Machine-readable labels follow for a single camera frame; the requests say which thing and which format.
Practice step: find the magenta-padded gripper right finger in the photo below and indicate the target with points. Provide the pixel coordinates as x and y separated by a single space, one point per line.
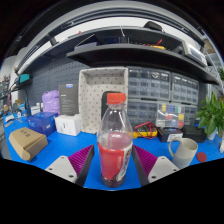
161 166

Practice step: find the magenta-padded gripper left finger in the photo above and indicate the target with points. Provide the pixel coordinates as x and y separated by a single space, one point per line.
63 166

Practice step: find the clear red-capped drink bottle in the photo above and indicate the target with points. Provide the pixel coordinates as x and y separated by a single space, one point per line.
115 160

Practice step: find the beige and grey mug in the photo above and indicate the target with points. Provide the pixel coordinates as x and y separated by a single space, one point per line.
185 151

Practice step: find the black box with white label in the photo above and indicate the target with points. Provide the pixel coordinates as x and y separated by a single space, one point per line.
170 134

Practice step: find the yellow multimeter with leads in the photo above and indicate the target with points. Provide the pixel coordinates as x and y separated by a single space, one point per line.
145 130

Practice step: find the flat round red coaster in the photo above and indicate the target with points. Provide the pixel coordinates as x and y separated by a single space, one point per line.
201 157

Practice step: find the brown cardboard box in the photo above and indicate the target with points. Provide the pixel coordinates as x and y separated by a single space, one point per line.
26 141

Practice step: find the black case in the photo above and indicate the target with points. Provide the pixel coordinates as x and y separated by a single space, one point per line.
194 133

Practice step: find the blue box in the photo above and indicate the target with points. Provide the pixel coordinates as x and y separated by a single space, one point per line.
41 122

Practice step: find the clear organizer with coloured parts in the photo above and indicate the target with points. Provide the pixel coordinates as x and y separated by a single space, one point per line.
170 116

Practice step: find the purple plastic bag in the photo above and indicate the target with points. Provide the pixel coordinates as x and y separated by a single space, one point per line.
50 101

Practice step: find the dark grey flat box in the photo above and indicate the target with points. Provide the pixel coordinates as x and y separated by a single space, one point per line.
68 100

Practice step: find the green potted plant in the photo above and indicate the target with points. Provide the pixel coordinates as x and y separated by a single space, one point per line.
211 115

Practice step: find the black flat device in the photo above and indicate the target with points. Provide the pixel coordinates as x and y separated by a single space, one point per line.
104 103

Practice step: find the white perforated tray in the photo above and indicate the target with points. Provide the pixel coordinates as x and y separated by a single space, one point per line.
93 83

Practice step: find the teal plastic bin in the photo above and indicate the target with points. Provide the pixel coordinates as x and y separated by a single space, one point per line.
24 78

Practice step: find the dark workbench shelf unit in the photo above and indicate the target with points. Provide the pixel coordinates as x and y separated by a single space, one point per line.
133 55

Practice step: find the white metal rack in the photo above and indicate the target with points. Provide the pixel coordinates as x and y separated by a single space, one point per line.
215 61

